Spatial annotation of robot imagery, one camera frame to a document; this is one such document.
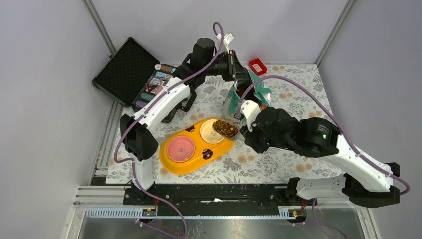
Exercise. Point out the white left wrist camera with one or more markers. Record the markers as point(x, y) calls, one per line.
point(223, 44)

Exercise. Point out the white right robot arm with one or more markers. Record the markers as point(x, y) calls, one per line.
point(364, 181)

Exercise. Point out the clear plastic scoop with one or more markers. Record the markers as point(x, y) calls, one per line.
point(228, 130)

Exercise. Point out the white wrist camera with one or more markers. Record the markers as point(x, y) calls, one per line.
point(250, 110)
point(223, 44)

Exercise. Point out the black poker chip case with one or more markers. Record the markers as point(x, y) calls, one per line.
point(133, 76)

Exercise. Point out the small red box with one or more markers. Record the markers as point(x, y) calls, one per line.
point(257, 66)

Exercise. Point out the floral table mat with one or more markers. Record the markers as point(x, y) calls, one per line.
point(241, 164)

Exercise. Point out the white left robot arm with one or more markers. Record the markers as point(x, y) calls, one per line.
point(136, 130)

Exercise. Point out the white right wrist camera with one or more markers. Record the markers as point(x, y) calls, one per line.
point(250, 110)

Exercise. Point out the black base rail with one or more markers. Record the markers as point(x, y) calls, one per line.
point(250, 200)

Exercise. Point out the green dog food bag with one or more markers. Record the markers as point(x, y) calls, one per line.
point(259, 94)

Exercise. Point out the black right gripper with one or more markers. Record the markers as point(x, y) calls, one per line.
point(250, 138)

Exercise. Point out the yellow double pet bowl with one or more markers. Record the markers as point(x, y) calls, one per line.
point(193, 147)

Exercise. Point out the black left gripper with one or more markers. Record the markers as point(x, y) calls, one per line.
point(235, 69)

